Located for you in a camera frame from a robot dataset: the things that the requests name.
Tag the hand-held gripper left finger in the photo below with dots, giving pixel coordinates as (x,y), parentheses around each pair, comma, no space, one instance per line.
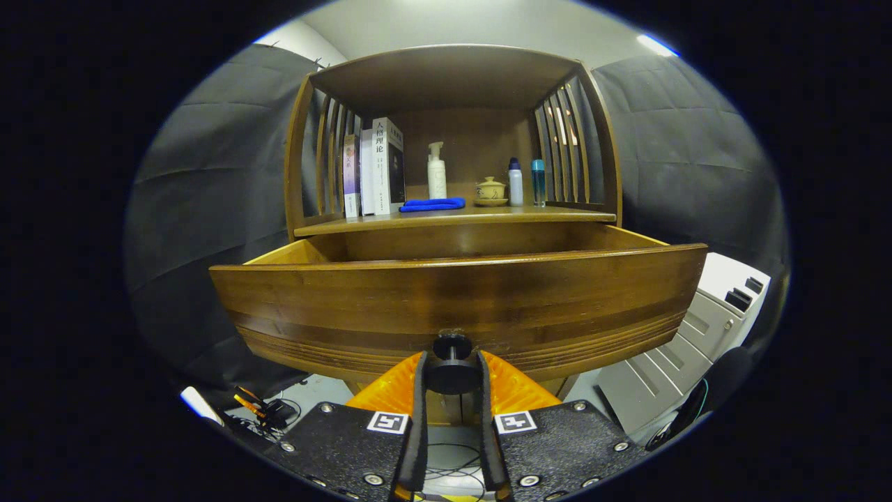
(419,418)

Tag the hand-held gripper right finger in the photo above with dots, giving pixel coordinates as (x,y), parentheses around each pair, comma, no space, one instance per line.
(486,425)

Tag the black drawer knob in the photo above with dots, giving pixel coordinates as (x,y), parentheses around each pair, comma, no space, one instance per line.
(453,376)

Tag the brown wooden drawer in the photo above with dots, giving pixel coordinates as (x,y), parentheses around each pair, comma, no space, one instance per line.
(453,293)

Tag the grey filing cabinet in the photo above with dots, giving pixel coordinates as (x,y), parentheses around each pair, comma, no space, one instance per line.
(669,362)

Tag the wooden countertop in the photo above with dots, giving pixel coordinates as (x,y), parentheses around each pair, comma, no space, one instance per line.
(488,215)

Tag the brown wooden cabinet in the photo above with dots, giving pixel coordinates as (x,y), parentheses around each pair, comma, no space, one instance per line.
(446,77)

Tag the orange black floor tool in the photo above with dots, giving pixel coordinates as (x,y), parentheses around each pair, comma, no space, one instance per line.
(268,411)

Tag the blue cloth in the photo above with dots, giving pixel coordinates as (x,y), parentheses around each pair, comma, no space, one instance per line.
(432,204)

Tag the yellow lidded teacup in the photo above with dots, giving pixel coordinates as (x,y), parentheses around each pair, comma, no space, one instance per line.
(490,190)

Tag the white pump bottle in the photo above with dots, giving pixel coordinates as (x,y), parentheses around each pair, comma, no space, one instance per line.
(437,181)

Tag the thick white book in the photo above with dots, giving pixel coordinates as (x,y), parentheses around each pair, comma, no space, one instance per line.
(380,181)

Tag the white bottle with blue cap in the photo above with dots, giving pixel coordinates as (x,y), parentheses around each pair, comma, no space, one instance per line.
(516,185)

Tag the thin white book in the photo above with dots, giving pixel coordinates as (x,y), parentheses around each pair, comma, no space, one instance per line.
(367,174)

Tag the teal bottle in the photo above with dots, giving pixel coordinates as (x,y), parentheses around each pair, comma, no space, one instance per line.
(539,181)

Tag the purple book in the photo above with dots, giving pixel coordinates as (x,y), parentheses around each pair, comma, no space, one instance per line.
(351,174)

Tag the long ceiling light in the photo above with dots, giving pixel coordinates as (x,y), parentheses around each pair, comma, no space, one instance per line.
(656,46)

